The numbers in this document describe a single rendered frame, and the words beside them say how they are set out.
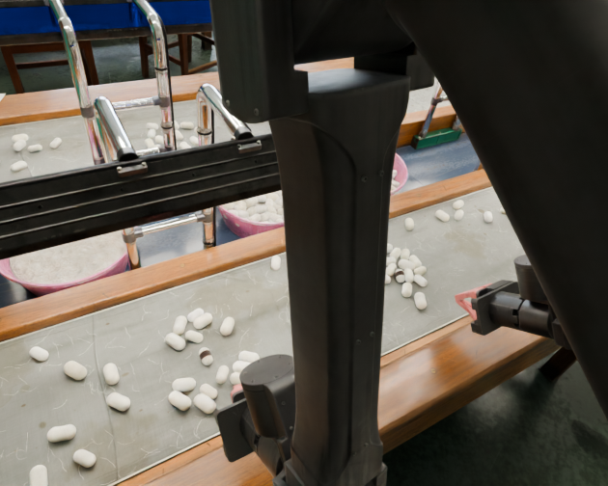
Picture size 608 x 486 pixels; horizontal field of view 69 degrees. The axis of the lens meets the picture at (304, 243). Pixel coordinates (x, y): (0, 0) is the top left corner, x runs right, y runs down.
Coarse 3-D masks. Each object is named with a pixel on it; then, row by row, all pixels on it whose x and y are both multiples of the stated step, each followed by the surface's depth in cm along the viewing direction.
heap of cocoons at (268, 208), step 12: (276, 192) 110; (228, 204) 105; (240, 204) 104; (252, 204) 106; (264, 204) 109; (276, 204) 108; (240, 216) 103; (252, 216) 102; (264, 216) 103; (276, 216) 103
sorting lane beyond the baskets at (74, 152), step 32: (416, 96) 158; (0, 128) 114; (32, 128) 115; (64, 128) 117; (128, 128) 121; (160, 128) 123; (192, 128) 125; (224, 128) 127; (256, 128) 129; (0, 160) 105; (32, 160) 107; (64, 160) 108
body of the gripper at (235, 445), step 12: (216, 408) 51; (228, 408) 50; (240, 408) 51; (216, 420) 50; (228, 420) 50; (240, 420) 51; (252, 420) 49; (228, 432) 50; (240, 432) 51; (252, 432) 48; (228, 444) 50; (240, 444) 51; (252, 444) 48; (228, 456) 51; (240, 456) 51
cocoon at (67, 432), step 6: (60, 426) 64; (66, 426) 64; (72, 426) 64; (48, 432) 63; (54, 432) 63; (60, 432) 63; (66, 432) 63; (72, 432) 64; (48, 438) 63; (54, 438) 63; (60, 438) 63; (66, 438) 63
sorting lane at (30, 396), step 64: (448, 256) 102; (512, 256) 105; (128, 320) 79; (256, 320) 83; (384, 320) 87; (448, 320) 89; (0, 384) 69; (64, 384) 70; (128, 384) 71; (0, 448) 62; (64, 448) 63; (128, 448) 64
